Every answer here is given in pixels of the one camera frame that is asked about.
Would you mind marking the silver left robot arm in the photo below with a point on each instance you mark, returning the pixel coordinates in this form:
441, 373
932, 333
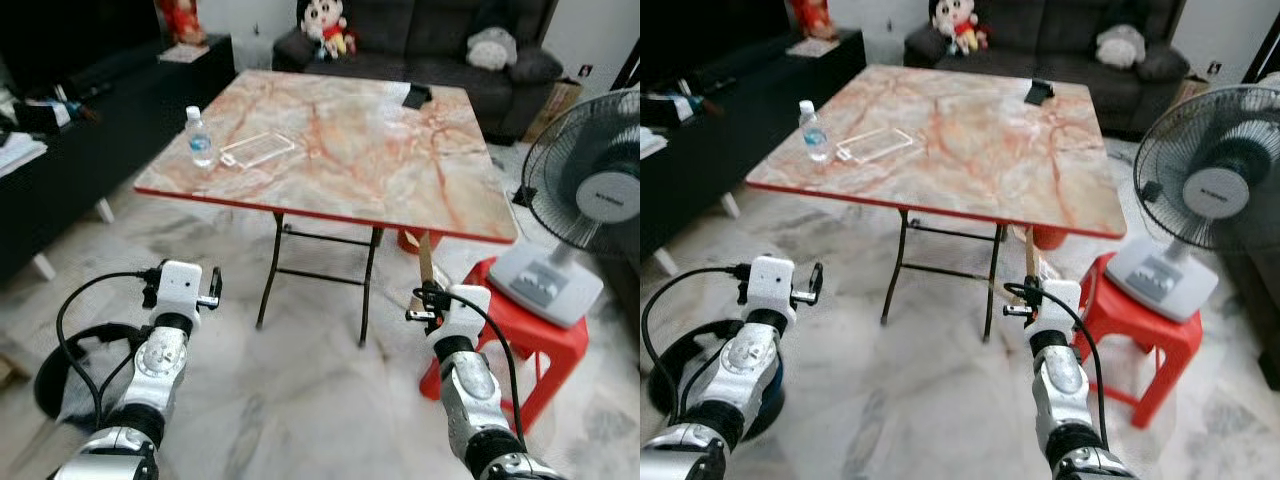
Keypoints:
738, 368
150, 372

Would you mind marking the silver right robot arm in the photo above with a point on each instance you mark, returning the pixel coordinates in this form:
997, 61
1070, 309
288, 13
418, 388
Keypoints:
470, 392
1062, 384

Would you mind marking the black round rubbish bin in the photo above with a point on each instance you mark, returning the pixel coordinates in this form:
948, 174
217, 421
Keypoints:
700, 350
75, 370

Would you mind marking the wooden stick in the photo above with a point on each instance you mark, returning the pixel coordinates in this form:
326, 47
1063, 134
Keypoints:
1031, 255
426, 262

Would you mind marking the orange plastic bucket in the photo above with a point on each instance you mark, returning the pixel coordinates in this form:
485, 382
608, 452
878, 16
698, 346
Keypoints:
412, 240
1052, 238

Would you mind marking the red plastic stool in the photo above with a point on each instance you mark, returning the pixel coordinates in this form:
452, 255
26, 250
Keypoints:
1150, 325
535, 345

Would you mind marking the clear plastic water bottle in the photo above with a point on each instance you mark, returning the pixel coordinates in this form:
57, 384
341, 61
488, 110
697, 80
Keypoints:
814, 138
200, 142

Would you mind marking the clear plastic tray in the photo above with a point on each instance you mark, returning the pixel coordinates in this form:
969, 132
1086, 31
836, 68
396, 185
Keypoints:
258, 150
876, 145

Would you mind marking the marble pattern folding table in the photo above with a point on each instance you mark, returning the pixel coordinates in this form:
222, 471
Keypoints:
350, 150
960, 145

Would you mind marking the black low cabinet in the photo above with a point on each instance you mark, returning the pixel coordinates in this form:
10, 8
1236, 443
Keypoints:
720, 140
110, 150

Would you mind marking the grey table fan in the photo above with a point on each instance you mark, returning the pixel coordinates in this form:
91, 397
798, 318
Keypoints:
590, 180
1210, 170

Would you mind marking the small black object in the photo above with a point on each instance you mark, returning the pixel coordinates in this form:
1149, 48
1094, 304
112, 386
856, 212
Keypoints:
1040, 91
416, 96

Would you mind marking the brown cardboard box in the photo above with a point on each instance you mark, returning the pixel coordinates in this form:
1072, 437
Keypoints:
556, 105
1196, 88

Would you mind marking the white paper stack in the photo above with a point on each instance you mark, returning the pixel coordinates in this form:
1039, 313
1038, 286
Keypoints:
18, 152

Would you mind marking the grey plush toy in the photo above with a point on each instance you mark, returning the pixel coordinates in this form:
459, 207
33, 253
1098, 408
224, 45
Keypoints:
1121, 46
492, 50

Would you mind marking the dark grey sofa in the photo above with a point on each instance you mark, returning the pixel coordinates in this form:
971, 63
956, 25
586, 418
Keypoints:
420, 35
1050, 30

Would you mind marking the red figure doll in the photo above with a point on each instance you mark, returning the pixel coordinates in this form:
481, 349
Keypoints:
813, 16
183, 20

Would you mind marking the black television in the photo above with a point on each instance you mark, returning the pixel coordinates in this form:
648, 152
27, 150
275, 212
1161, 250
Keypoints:
710, 35
70, 35

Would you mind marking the cartoon boy plush doll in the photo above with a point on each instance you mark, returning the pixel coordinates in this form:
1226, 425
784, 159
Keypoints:
957, 22
325, 25

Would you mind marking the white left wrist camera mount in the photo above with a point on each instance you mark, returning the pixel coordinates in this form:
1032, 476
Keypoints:
180, 288
770, 284

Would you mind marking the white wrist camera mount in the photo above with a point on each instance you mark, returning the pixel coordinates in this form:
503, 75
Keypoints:
1060, 306
770, 284
462, 312
180, 288

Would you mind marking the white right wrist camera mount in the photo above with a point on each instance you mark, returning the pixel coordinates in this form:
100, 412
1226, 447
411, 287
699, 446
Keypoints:
1060, 306
462, 312

